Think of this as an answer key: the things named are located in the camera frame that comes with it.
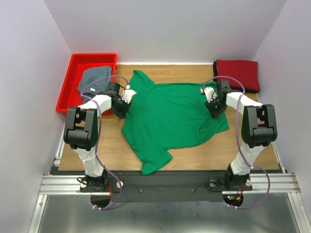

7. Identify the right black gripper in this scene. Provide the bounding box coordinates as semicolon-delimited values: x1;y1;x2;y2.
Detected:
204;96;226;118

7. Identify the green t shirt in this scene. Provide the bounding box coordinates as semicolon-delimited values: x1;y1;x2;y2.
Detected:
122;70;229;175

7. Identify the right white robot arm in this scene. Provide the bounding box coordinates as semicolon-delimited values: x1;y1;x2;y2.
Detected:
201;80;277;191

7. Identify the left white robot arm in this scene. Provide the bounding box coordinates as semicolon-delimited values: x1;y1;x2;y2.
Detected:
63;82;137;192

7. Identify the folded black t shirt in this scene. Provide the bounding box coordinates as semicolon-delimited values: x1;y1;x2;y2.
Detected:
212;61;259;94

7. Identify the grey t shirt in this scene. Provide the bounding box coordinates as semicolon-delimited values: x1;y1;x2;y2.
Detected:
77;66;112;98

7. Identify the folded red t shirt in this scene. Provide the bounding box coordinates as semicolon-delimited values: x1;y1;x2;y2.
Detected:
215;59;261;91

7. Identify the red plastic bin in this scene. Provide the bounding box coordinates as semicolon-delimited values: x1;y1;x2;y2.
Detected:
56;53;118;116

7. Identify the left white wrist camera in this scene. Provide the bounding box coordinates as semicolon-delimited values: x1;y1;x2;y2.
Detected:
121;85;137;103

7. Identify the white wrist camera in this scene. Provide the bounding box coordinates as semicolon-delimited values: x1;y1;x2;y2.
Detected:
121;85;137;103
201;87;217;102

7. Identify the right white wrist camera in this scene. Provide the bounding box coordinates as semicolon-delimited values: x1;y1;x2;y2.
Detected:
201;87;217;102

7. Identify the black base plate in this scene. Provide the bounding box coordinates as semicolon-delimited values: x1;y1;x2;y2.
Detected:
77;170;252;207

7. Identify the aluminium rail frame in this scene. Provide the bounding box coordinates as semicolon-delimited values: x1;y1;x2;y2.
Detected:
29;146;310;233

